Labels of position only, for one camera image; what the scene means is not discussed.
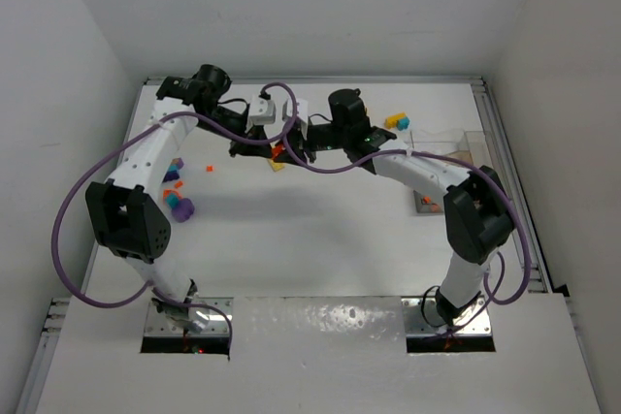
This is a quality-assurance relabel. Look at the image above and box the purple round lego block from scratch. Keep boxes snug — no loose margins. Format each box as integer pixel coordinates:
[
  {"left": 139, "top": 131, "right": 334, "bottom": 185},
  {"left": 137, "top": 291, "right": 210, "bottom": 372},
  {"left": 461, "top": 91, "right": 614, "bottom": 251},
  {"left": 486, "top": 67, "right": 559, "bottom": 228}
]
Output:
[{"left": 171, "top": 198, "right": 195, "bottom": 223}]

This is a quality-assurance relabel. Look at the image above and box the yellow and teal lego block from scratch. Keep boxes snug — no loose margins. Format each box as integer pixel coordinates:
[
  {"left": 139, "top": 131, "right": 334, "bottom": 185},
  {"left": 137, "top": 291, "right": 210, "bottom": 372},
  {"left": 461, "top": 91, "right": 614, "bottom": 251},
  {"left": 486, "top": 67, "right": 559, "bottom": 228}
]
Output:
[{"left": 384, "top": 112, "right": 410, "bottom": 131}]

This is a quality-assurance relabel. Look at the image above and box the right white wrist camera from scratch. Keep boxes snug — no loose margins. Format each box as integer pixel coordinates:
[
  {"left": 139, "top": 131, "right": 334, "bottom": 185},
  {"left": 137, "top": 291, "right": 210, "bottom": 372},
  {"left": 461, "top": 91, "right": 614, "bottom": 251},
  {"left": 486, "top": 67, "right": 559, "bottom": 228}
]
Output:
[{"left": 282, "top": 98, "right": 309, "bottom": 139}]

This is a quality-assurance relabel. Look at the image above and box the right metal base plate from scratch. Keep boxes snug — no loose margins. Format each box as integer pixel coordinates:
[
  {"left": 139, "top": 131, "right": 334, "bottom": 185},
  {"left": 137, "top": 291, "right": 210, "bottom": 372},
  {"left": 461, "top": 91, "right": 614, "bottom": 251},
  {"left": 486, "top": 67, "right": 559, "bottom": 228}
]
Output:
[{"left": 402, "top": 297, "right": 494, "bottom": 337}]

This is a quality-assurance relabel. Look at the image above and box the yellow flat lego plate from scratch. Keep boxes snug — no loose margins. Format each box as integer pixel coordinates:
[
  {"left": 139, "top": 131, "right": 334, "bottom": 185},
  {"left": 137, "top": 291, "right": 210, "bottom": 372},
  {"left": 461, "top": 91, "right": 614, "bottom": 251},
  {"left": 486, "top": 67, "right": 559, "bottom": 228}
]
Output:
[{"left": 268, "top": 160, "right": 285, "bottom": 172}]

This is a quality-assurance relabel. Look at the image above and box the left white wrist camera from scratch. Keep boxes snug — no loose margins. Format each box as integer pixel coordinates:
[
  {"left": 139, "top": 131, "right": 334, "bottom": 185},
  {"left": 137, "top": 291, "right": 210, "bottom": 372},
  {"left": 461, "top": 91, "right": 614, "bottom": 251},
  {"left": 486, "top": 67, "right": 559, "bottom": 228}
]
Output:
[{"left": 246, "top": 95, "right": 277, "bottom": 128}]

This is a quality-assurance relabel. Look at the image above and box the purple teal lego stack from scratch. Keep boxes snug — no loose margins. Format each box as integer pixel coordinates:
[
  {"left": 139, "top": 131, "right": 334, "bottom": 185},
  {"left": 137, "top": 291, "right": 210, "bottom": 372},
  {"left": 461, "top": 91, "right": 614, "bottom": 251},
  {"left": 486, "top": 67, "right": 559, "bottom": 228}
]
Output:
[{"left": 162, "top": 157, "right": 184, "bottom": 183}]

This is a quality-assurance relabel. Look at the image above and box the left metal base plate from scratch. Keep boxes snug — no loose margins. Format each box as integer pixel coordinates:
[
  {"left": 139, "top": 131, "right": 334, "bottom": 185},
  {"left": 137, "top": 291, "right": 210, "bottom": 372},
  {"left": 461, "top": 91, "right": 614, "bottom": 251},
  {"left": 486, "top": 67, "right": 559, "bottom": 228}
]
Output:
[{"left": 144, "top": 297, "right": 233, "bottom": 337}]

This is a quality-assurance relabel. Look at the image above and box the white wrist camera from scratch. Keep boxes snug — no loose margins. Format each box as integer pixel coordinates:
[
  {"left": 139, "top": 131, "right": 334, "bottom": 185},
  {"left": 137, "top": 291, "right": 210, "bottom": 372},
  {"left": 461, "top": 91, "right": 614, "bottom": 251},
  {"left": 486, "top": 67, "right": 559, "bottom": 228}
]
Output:
[
  {"left": 282, "top": 98, "right": 309, "bottom": 139},
  {"left": 246, "top": 95, "right": 277, "bottom": 128}
]

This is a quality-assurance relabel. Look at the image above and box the grey clear plastic container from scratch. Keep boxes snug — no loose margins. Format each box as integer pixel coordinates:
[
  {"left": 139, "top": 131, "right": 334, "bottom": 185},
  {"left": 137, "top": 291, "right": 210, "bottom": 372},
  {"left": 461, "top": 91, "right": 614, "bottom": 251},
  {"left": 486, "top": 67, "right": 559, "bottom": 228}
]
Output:
[{"left": 413, "top": 191, "right": 442, "bottom": 215}]

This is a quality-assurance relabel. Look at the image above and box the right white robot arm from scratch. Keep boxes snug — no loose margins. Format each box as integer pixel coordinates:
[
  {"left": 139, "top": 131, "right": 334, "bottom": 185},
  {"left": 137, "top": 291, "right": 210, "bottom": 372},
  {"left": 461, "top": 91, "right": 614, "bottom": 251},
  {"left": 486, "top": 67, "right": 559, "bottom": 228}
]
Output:
[{"left": 279, "top": 89, "right": 516, "bottom": 325}]

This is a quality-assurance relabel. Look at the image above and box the orange lego brick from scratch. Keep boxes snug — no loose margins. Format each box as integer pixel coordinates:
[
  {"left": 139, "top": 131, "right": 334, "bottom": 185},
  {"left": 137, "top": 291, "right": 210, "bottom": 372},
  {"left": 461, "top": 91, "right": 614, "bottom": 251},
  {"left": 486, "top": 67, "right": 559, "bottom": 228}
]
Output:
[{"left": 272, "top": 143, "right": 286, "bottom": 161}]

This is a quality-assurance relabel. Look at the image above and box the metal base plate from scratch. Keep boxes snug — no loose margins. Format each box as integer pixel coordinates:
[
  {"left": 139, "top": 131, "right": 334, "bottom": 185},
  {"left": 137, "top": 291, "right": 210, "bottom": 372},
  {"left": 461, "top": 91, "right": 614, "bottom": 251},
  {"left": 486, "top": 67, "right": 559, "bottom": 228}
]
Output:
[
  {"left": 144, "top": 297, "right": 233, "bottom": 337},
  {"left": 402, "top": 297, "right": 494, "bottom": 337}
]

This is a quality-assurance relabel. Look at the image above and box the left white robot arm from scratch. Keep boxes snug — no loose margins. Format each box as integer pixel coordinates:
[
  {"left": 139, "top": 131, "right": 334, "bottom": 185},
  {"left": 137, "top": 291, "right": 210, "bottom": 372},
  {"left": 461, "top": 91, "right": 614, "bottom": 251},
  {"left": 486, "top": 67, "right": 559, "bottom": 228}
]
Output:
[{"left": 85, "top": 65, "right": 276, "bottom": 334}]

